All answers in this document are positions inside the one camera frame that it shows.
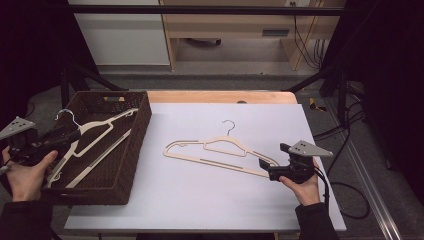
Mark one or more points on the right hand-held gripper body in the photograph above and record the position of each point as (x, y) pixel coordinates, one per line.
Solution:
(308, 149)

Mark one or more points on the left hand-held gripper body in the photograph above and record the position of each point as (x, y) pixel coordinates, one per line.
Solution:
(16, 127)

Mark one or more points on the person's right hand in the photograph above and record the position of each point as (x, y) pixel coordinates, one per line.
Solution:
(305, 193)

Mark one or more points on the white board sheet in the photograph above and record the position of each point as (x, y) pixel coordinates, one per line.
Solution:
(200, 200)

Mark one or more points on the yellow and black object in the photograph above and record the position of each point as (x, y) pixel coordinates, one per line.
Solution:
(315, 105)

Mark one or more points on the black curtain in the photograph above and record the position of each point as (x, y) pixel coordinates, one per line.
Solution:
(30, 66)
(390, 83)

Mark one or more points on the aluminium rail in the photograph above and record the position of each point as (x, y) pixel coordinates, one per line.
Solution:
(373, 193)

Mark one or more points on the light wooden desk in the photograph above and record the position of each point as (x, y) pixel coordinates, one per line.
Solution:
(226, 25)

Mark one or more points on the black metal stand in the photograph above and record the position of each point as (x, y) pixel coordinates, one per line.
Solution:
(65, 86)
(341, 96)

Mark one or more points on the brown woven basket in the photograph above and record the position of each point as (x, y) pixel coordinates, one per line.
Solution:
(133, 140)

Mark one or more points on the cream wooden clothes hanger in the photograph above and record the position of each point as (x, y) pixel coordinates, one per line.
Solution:
(100, 158)
(233, 140)

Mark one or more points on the person's left hand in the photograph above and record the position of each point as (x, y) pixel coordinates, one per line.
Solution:
(26, 180)

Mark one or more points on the white cabinet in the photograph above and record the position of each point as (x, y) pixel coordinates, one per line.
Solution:
(123, 40)

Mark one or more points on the black horizontal bar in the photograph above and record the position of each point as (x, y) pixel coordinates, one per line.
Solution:
(200, 10)

